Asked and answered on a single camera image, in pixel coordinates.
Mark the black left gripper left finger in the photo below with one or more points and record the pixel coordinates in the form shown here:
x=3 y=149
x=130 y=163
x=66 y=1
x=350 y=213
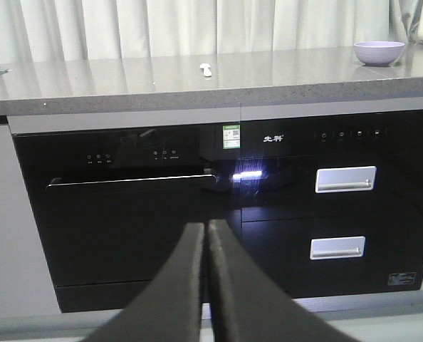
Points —
x=170 y=307

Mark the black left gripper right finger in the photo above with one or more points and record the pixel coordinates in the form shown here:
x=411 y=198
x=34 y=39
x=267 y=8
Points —
x=246 y=305

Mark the mint green plastic spoon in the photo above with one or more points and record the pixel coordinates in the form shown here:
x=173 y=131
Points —
x=206 y=70

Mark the purple plastic bowl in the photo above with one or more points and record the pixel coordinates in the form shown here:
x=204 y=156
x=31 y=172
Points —
x=378 y=53

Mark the black built-in dishwasher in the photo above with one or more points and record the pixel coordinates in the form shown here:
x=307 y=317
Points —
x=110 y=205

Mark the black disinfection cabinet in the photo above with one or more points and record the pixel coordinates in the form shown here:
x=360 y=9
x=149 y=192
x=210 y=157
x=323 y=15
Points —
x=333 y=205

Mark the grey left cabinet door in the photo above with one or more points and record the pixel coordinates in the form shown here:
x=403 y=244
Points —
x=26 y=287

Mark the white curtain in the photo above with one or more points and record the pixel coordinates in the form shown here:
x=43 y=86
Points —
x=41 y=31

